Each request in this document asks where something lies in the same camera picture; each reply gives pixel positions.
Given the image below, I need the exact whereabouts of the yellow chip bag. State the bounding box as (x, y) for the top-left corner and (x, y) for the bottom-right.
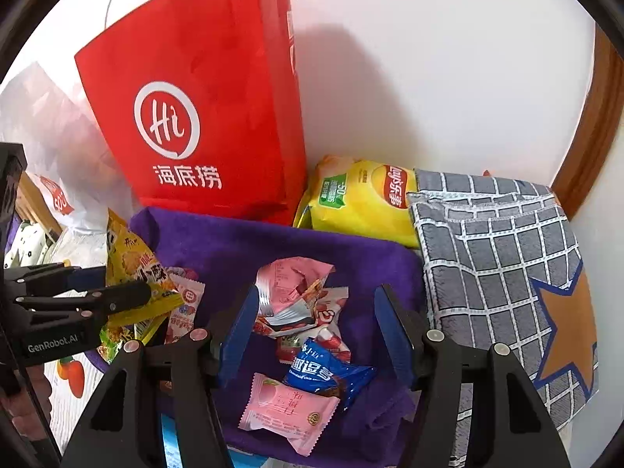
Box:
(292, 155), (422, 249)

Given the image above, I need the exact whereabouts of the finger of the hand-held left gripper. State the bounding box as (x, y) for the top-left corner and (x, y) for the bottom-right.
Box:
(14, 280), (152, 326)
(5, 262), (109, 296)

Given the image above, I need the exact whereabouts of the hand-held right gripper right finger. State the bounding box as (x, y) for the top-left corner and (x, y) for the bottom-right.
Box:
(373, 284), (571, 468)

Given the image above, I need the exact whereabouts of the red paper bag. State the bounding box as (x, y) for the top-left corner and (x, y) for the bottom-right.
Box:
(74, 0), (307, 227)

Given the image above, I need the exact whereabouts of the light blue object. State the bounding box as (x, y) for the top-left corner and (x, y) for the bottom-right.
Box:
(160, 413), (268, 468)

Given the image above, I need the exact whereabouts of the yellow snack packet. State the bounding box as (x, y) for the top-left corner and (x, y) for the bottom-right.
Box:
(100, 209), (186, 362)

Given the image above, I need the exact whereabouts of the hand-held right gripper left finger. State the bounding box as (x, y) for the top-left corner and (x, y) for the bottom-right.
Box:
(61, 284), (261, 468)

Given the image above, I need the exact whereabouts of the pink snack packet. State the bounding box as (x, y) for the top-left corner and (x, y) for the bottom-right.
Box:
(256, 258), (336, 325)

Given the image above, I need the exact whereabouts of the wooden door frame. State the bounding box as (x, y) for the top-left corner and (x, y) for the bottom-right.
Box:
(551, 24), (624, 220)

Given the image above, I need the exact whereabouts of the fruit print tablecloth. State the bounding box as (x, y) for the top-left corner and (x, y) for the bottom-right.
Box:
(41, 227), (110, 454)

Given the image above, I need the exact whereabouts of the purple towel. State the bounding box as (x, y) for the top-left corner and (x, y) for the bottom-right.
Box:
(97, 206), (425, 468)

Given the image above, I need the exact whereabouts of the red white snack packet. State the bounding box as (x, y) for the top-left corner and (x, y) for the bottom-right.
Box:
(252, 287), (350, 340)

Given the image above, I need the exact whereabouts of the white plastic bag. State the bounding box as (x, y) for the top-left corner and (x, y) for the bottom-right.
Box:
(0, 61), (142, 235)

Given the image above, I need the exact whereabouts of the blue snack packet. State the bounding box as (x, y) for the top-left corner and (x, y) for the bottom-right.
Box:
(284, 337), (377, 411)

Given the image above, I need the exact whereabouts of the small red candy packet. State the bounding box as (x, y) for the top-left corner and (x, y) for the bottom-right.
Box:
(277, 326), (353, 365)

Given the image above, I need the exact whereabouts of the white black-spotted object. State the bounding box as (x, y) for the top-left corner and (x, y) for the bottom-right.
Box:
(5, 219), (54, 269)

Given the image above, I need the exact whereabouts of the light pink pastry packet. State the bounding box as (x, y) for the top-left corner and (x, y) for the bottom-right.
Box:
(238, 373), (341, 457)

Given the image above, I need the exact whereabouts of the grey checked cloth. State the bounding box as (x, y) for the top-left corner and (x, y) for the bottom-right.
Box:
(407, 168), (600, 468)

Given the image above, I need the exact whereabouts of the person's left hand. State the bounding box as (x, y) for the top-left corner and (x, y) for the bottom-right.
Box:
(0, 384), (36, 443)

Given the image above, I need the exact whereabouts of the small strawberry snack packet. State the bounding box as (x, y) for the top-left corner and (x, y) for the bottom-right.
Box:
(165, 273), (204, 345)

